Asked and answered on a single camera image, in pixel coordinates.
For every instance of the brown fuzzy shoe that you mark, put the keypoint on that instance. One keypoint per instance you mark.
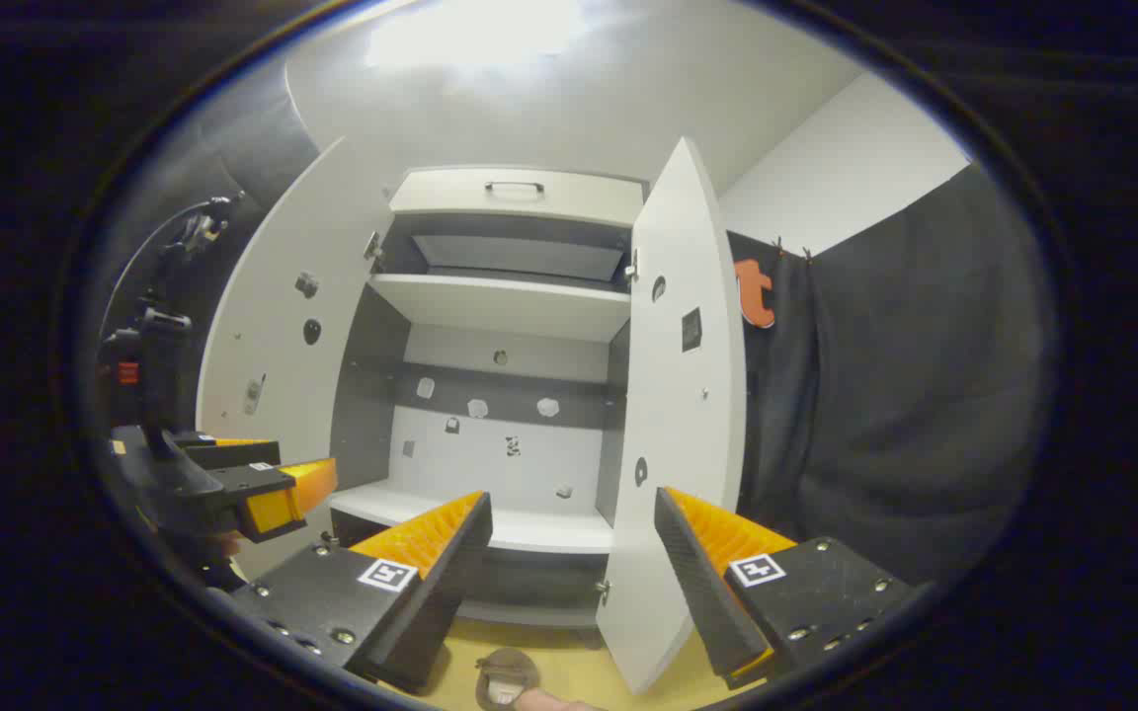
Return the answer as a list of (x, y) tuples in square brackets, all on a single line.
[(505, 676)]

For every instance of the white cabinet door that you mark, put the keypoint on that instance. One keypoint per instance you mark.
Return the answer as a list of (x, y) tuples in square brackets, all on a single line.
[(678, 444), (283, 375)]

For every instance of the black backdrop cloth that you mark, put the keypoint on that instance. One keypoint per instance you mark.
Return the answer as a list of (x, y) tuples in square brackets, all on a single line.
[(905, 395)]

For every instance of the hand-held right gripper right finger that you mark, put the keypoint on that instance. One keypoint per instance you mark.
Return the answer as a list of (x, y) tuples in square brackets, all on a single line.
[(702, 592)]

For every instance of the white cabinet shelf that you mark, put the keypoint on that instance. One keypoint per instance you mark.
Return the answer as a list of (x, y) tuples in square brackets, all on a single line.
[(500, 306)]

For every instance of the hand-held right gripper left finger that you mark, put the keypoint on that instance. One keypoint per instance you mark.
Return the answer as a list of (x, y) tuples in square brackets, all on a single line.
[(441, 592)]

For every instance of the white shoe cabinet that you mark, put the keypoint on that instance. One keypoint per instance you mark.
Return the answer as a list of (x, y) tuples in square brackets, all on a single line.
[(500, 464)]

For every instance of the white cabinet drawer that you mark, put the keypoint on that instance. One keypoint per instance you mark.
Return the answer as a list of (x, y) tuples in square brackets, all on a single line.
[(569, 197)]

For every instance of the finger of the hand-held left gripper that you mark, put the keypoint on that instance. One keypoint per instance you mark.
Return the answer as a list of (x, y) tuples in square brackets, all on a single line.
[(233, 452), (283, 499)]

